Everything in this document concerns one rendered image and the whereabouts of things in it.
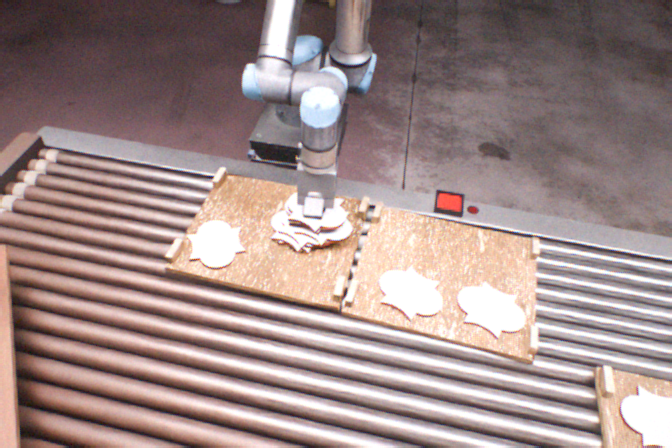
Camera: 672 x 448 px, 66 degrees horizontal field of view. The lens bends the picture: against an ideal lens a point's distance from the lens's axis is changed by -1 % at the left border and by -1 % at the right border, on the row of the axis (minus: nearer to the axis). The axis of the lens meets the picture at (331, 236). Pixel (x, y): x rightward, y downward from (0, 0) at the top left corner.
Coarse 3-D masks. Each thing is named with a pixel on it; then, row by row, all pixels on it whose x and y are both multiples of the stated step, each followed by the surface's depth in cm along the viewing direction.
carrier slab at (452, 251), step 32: (384, 224) 132; (416, 224) 132; (448, 224) 133; (384, 256) 124; (416, 256) 125; (448, 256) 125; (480, 256) 126; (512, 256) 126; (448, 288) 119; (480, 288) 119; (512, 288) 120; (384, 320) 112; (416, 320) 112; (448, 320) 113; (512, 352) 108
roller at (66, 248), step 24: (0, 240) 127; (24, 240) 125; (48, 240) 125; (72, 240) 126; (120, 264) 123; (144, 264) 122; (216, 288) 121; (336, 312) 117; (576, 360) 111; (600, 360) 110; (624, 360) 110; (648, 360) 110
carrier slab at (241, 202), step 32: (224, 192) 137; (256, 192) 138; (288, 192) 138; (192, 224) 129; (256, 224) 130; (352, 224) 131; (256, 256) 123; (288, 256) 123; (320, 256) 123; (352, 256) 124; (256, 288) 116; (288, 288) 117; (320, 288) 117
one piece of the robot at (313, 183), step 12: (300, 156) 114; (336, 156) 116; (300, 168) 112; (312, 168) 111; (324, 168) 111; (336, 168) 114; (300, 180) 114; (312, 180) 114; (324, 180) 113; (336, 180) 121; (300, 192) 117; (312, 192) 116; (324, 192) 116; (300, 204) 119; (312, 204) 115; (324, 204) 118; (312, 216) 115
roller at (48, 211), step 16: (0, 208) 134; (16, 208) 133; (32, 208) 133; (48, 208) 133; (64, 208) 133; (80, 224) 132; (96, 224) 131; (112, 224) 130; (128, 224) 130; (144, 224) 130; (160, 240) 129; (352, 272) 123; (544, 304) 119; (560, 320) 118; (576, 320) 117; (592, 320) 117; (608, 320) 117; (624, 320) 117; (640, 320) 118; (640, 336) 116; (656, 336) 115
